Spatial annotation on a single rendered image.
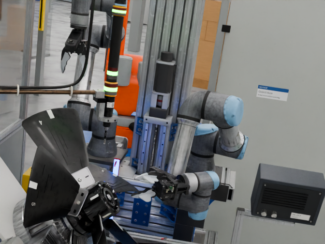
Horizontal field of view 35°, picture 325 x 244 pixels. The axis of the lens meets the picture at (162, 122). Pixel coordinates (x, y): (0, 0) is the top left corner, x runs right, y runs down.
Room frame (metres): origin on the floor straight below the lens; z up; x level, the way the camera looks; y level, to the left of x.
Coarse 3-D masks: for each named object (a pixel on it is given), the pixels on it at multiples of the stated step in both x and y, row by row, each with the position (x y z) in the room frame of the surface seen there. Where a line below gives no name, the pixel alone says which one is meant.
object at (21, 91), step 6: (0, 90) 1.46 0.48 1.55; (6, 90) 1.47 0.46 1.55; (12, 90) 1.48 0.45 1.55; (24, 90) 1.50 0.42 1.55; (30, 90) 1.51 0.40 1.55; (36, 90) 1.52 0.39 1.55; (42, 90) 1.53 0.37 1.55; (48, 90) 1.54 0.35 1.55; (54, 90) 1.55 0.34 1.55; (60, 90) 1.56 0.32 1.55; (66, 90) 1.57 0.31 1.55; (78, 90) 1.59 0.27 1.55; (84, 90) 1.60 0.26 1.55; (90, 90) 1.61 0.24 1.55
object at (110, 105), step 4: (116, 0) 1.64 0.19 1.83; (120, 0) 1.63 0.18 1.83; (124, 0) 1.64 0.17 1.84; (104, 96) 1.64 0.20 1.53; (108, 96) 1.63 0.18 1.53; (108, 100) 1.63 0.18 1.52; (112, 100) 1.64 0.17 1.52; (108, 104) 1.63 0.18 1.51; (112, 104) 1.64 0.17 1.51; (104, 108) 1.64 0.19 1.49; (108, 108) 1.63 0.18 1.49; (112, 108) 1.64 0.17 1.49; (104, 112) 1.64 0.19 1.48; (108, 112) 1.63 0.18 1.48; (112, 112) 1.64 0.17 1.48; (104, 116) 1.64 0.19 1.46; (108, 116) 1.63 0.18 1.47; (112, 116) 1.65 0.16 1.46; (104, 124) 1.64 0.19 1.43; (108, 124) 1.64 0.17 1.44
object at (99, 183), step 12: (96, 192) 1.51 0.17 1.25; (108, 192) 1.57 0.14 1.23; (84, 204) 1.50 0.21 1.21; (96, 204) 1.50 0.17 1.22; (108, 204) 1.52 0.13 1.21; (72, 216) 1.49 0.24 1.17; (84, 216) 1.51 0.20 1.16; (96, 216) 1.50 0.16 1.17; (108, 216) 1.51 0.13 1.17; (84, 228) 1.50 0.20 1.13
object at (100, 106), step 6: (96, 90) 1.62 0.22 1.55; (96, 96) 1.61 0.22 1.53; (102, 96) 1.62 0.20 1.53; (102, 102) 1.62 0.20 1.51; (96, 108) 1.64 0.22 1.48; (102, 108) 1.62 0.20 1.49; (96, 114) 1.63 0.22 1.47; (102, 114) 1.62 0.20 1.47; (114, 114) 1.68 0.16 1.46; (102, 120) 1.62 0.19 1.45; (108, 120) 1.61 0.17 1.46; (114, 120) 1.63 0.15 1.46
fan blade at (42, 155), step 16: (48, 160) 1.37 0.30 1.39; (32, 176) 1.30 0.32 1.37; (48, 176) 1.35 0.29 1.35; (64, 176) 1.41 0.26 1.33; (32, 192) 1.28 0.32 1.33; (48, 192) 1.34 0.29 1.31; (64, 192) 1.40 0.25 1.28; (32, 208) 1.28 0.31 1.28; (48, 208) 1.35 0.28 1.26; (64, 208) 1.41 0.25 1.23; (32, 224) 1.28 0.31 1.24
